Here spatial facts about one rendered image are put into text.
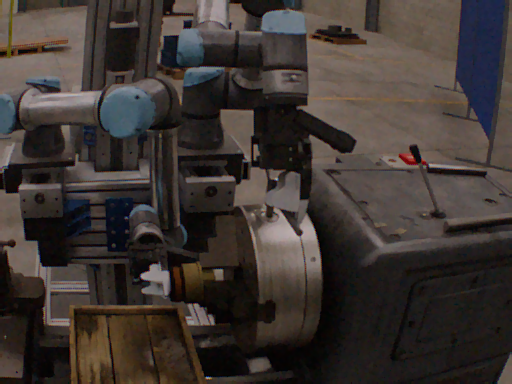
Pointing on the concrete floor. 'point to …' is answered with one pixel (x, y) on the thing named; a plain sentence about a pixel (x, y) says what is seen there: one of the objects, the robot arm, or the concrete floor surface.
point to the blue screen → (481, 65)
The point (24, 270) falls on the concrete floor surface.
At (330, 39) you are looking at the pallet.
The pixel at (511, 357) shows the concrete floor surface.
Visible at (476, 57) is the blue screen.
